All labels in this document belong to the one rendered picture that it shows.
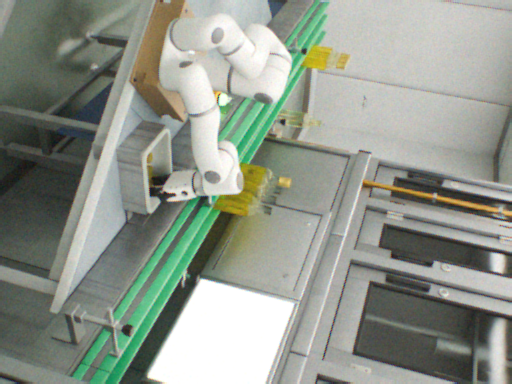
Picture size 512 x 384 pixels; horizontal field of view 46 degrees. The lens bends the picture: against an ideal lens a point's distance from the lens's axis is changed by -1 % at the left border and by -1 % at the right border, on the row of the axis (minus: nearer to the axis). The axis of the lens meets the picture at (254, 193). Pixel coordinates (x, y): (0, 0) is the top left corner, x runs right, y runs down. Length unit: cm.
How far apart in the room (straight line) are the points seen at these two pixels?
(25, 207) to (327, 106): 658
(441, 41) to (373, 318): 626
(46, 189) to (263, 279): 96
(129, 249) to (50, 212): 60
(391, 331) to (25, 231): 131
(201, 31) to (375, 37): 655
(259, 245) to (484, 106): 647
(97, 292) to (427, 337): 100
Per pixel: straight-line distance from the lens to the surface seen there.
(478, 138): 856
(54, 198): 241
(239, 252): 207
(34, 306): 201
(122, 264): 178
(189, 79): 156
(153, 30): 180
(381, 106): 843
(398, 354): 191
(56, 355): 160
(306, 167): 254
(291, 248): 209
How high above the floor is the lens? 153
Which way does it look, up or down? 13 degrees down
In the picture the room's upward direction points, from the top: 103 degrees clockwise
